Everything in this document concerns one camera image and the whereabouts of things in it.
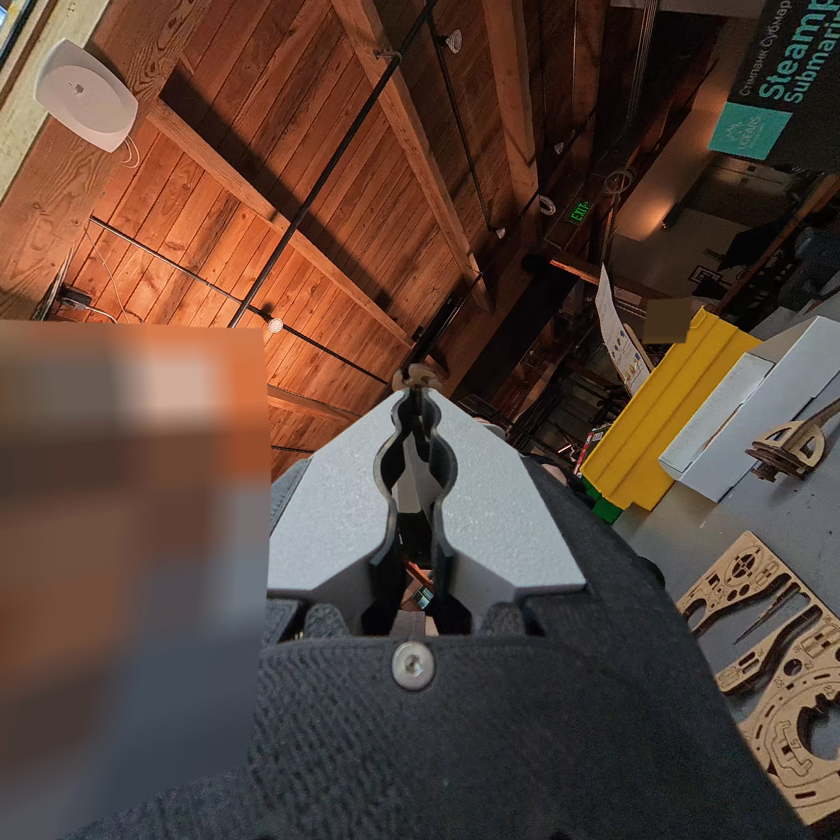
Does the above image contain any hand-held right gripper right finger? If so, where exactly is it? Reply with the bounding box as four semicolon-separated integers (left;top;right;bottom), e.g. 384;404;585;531
419;387;588;634

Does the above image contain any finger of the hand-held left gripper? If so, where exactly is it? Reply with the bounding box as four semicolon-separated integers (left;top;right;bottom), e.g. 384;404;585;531
395;420;435;519

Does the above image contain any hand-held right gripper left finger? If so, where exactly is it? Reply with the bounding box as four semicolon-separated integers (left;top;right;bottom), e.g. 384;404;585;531
268;387;421;636

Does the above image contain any small wooden wheel part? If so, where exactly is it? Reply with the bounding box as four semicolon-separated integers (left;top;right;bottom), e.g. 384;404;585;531
392;362;441;396

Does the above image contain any laser-cut plywood parts sheet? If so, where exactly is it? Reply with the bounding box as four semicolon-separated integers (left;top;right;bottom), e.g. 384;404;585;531
675;529;840;826

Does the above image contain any black model kit box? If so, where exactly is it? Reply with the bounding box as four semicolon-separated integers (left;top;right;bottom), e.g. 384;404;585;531
706;0;840;177

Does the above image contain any green storage bin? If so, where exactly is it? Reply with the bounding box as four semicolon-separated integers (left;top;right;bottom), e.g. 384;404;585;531
583;481;624;525

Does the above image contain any green kit box red trim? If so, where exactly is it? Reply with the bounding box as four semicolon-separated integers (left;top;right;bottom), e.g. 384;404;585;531
576;425;616;468

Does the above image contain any yellow storage bin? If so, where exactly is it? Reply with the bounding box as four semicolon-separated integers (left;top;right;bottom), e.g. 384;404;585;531
580;304;763;514

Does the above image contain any laminated instruction sheet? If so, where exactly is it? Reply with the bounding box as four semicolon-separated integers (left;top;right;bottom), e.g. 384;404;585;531
594;261;634;389

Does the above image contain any white cardboard box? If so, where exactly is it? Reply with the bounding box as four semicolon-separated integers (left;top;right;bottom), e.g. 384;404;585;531
658;315;840;505

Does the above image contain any wooden disc sub-assembly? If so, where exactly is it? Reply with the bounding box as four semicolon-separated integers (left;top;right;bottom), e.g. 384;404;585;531
743;395;840;484

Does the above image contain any white ceiling access point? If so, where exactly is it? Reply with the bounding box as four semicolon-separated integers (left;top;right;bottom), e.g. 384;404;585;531
33;37;140;154

